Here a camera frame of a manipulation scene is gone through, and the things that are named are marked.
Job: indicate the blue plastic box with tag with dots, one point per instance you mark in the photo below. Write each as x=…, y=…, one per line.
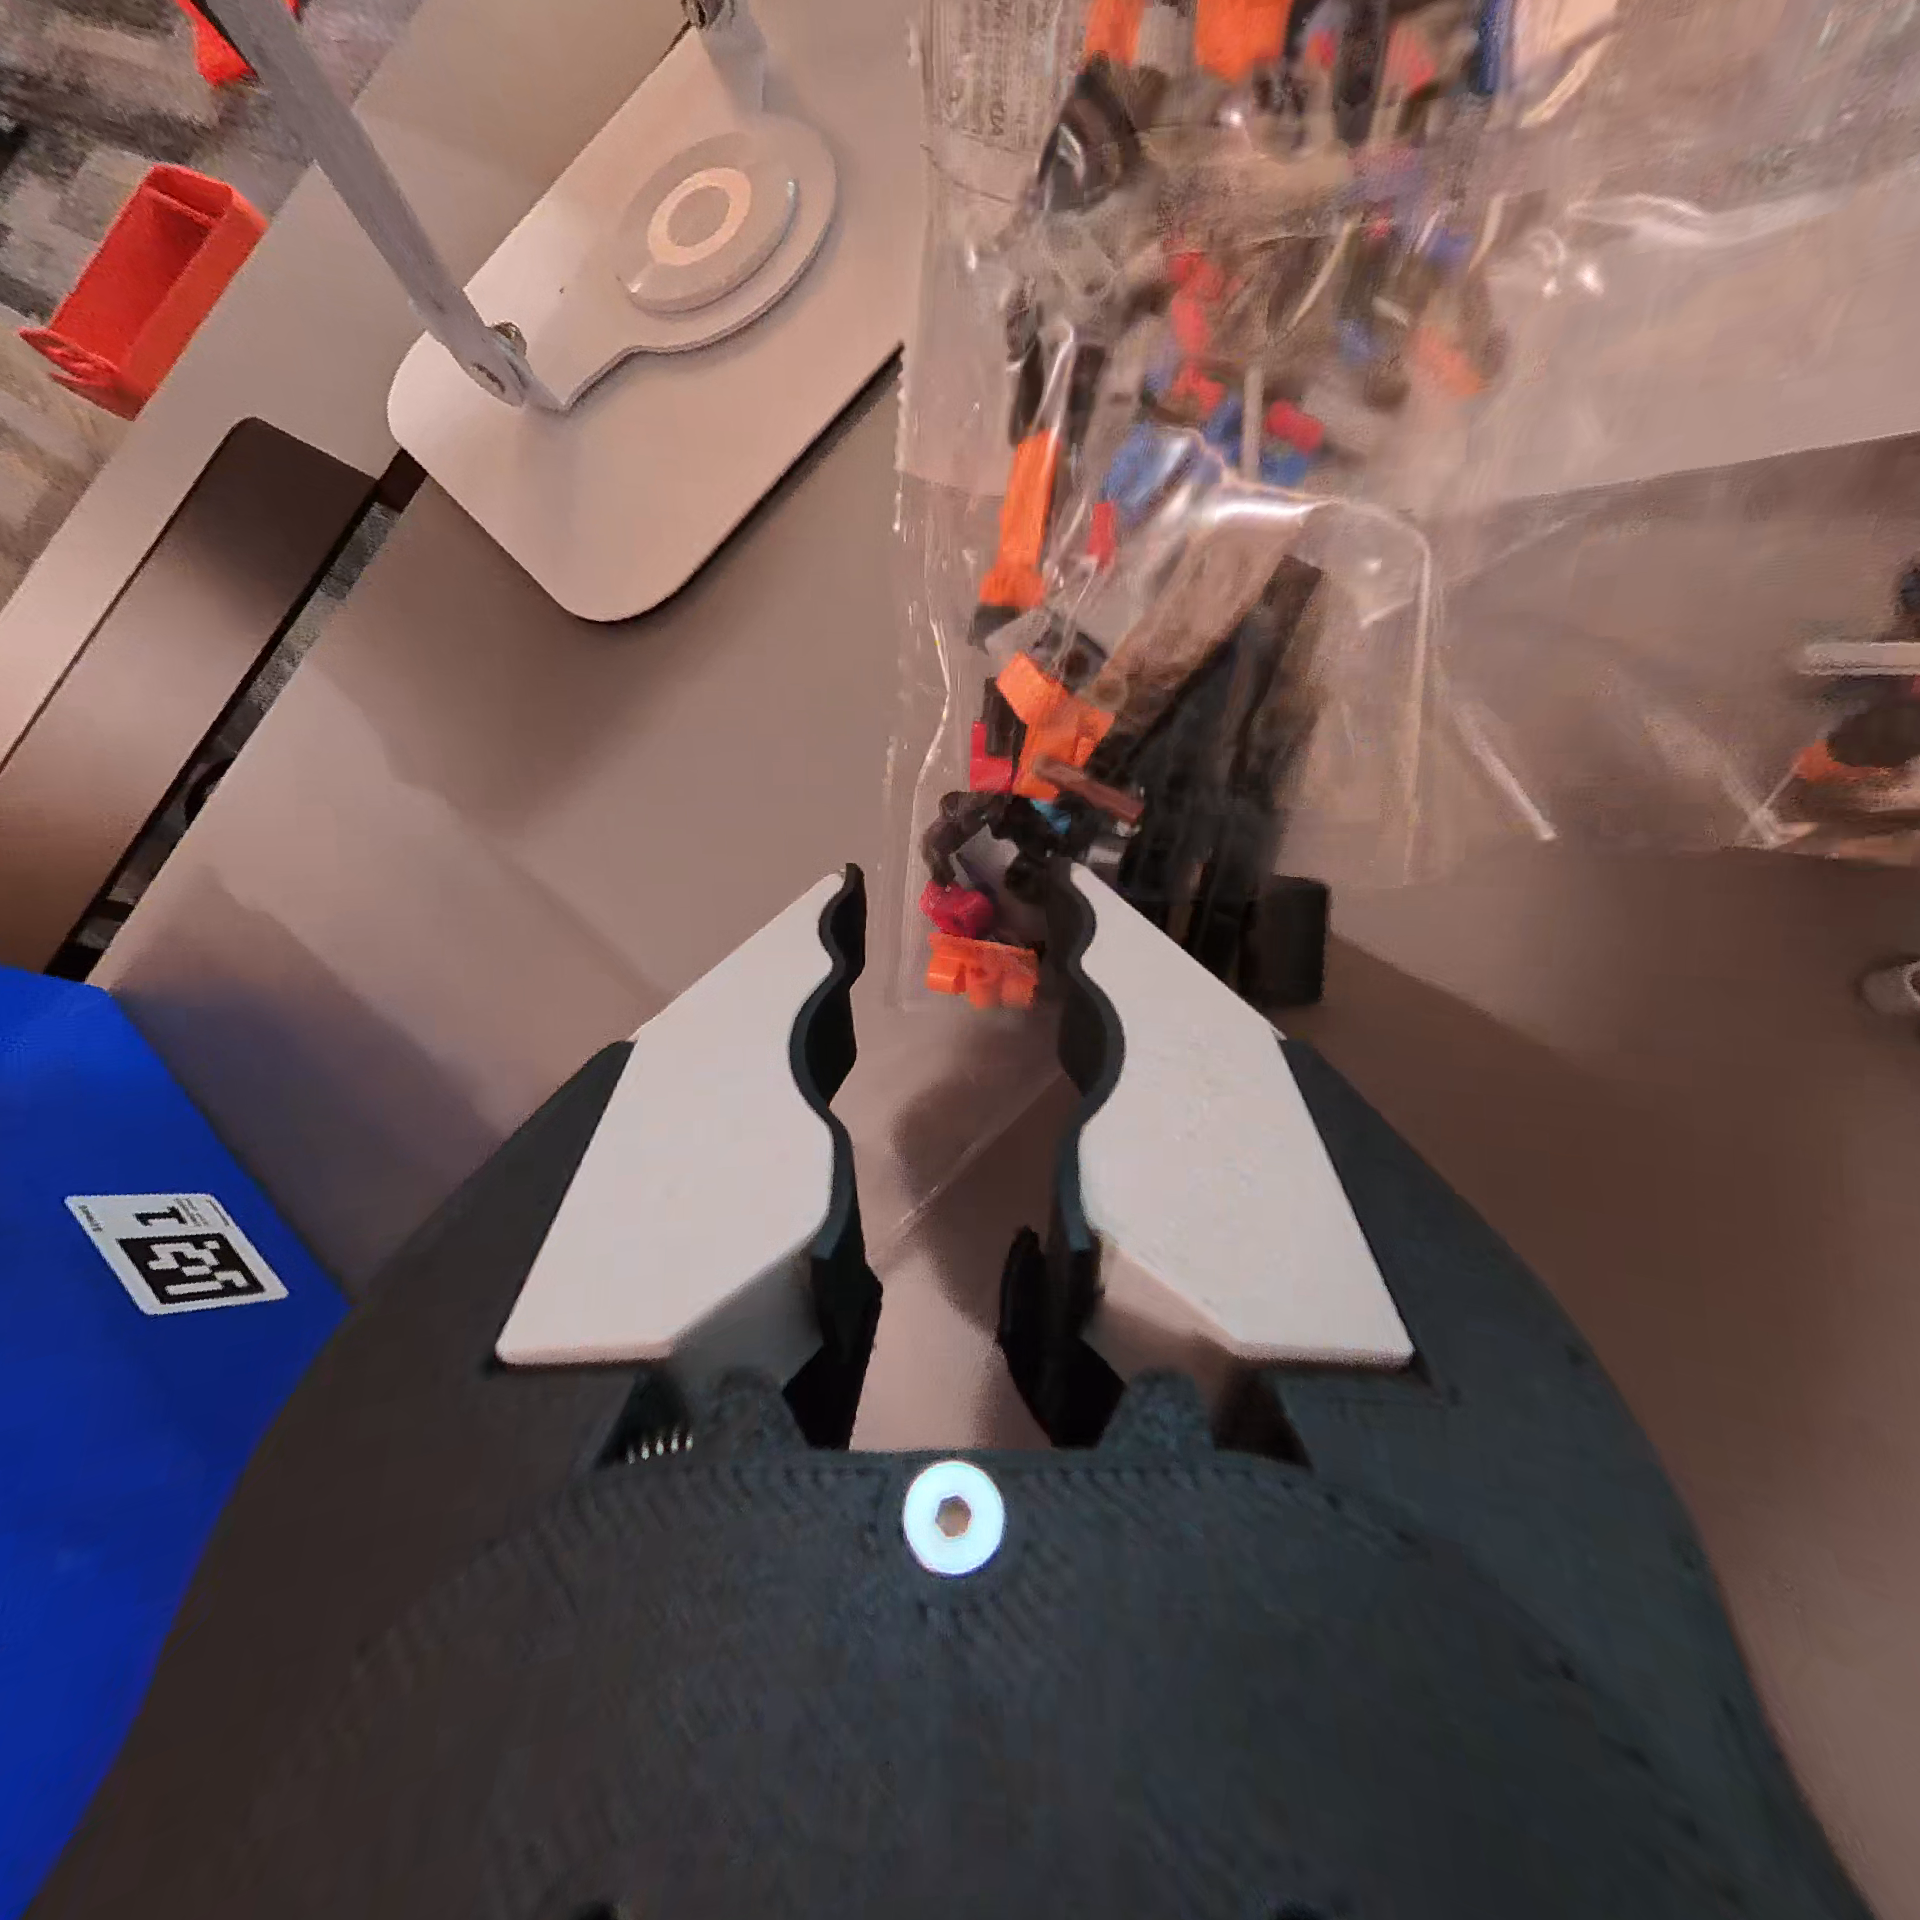
x=105, y=1499

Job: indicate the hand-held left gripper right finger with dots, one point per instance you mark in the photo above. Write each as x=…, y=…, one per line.
x=1214, y=1184

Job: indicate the clear bag of lego pieces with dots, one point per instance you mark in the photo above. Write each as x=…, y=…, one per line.
x=1574, y=299

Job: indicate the orange plastic bracket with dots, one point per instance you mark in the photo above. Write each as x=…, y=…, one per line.
x=224, y=36
x=141, y=292

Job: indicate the white book stand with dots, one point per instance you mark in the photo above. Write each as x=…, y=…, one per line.
x=600, y=480

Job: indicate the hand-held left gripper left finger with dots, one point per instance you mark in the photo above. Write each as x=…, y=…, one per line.
x=681, y=1184

